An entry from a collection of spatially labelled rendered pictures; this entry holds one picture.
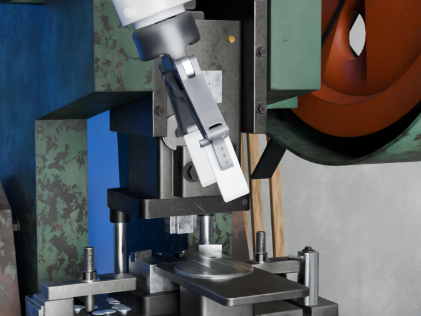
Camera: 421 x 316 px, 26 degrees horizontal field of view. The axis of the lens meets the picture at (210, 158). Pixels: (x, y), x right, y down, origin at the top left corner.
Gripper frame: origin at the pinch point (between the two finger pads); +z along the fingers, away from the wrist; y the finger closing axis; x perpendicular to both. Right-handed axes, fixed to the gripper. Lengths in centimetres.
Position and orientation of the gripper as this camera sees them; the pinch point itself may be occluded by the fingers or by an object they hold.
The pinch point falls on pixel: (221, 180)
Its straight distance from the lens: 109.3
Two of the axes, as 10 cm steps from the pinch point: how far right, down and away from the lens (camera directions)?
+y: 1.9, 0.9, -9.8
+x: 9.2, -3.7, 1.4
